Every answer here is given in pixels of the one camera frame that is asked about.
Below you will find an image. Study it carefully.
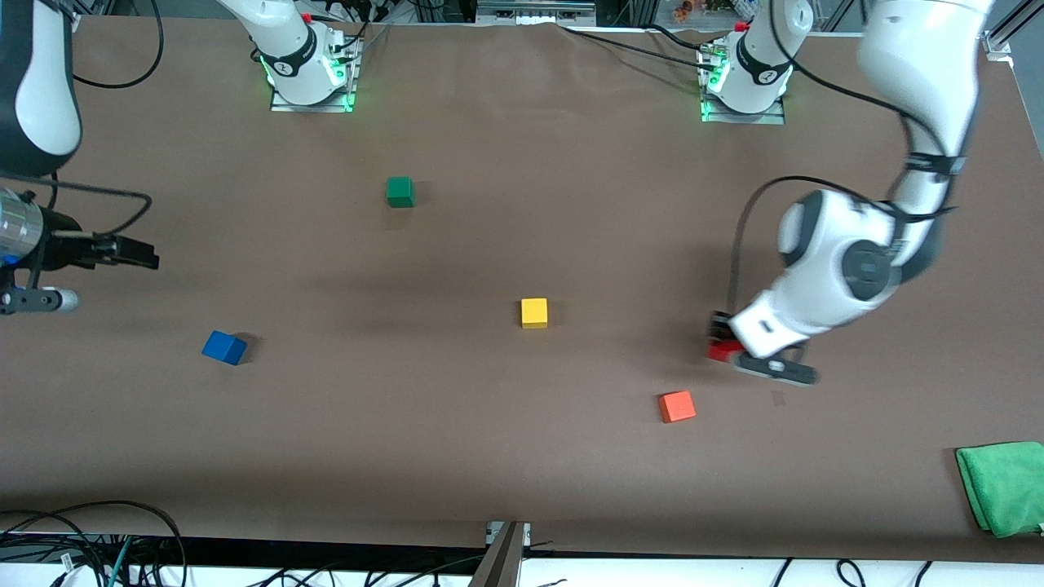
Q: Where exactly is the teal cable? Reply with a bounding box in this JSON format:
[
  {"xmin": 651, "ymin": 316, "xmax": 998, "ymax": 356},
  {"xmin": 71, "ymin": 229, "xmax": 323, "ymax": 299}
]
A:
[{"xmin": 106, "ymin": 536, "xmax": 135, "ymax": 587}]

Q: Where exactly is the brown paper table cover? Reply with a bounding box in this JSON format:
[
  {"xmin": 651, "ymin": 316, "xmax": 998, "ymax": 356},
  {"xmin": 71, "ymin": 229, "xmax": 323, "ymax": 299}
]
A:
[{"xmin": 0, "ymin": 16, "xmax": 1044, "ymax": 563}]

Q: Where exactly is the blue wooden block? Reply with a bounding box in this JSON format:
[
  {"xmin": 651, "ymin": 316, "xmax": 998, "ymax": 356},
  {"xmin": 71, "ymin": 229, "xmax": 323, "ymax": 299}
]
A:
[{"xmin": 201, "ymin": 329, "xmax": 248, "ymax": 366}]

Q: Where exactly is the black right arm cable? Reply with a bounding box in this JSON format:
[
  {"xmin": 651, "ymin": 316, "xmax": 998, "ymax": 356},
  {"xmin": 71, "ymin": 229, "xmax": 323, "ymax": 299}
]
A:
[{"xmin": 73, "ymin": 0, "xmax": 164, "ymax": 89}]

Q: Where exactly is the green folded cloth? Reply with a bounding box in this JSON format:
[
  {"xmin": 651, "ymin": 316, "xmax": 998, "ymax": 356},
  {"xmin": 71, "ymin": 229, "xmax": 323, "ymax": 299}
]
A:
[{"xmin": 956, "ymin": 441, "xmax": 1044, "ymax": 539}]

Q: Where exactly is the silver aluminium crossbar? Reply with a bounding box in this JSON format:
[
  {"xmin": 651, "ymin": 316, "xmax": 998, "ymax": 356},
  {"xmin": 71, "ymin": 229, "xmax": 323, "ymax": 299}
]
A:
[{"xmin": 477, "ymin": 0, "xmax": 596, "ymax": 25}]

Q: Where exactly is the aluminium profile post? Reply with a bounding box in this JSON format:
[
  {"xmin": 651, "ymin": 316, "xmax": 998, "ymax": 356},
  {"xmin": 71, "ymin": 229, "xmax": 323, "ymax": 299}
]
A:
[{"xmin": 469, "ymin": 522, "xmax": 531, "ymax": 587}]

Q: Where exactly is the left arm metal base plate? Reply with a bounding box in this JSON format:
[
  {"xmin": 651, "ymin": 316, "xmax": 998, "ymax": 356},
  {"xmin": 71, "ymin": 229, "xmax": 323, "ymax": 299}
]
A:
[{"xmin": 700, "ymin": 49, "xmax": 786, "ymax": 126}]

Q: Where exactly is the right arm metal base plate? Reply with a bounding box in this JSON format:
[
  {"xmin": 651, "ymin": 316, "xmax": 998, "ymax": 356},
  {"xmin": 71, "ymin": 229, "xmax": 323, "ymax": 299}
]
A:
[{"xmin": 269, "ymin": 37, "xmax": 357, "ymax": 113}]

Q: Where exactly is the orange wooden block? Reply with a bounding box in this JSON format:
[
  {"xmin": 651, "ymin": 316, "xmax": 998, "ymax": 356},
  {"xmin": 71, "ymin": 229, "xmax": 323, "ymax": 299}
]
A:
[{"xmin": 659, "ymin": 390, "xmax": 697, "ymax": 424}]

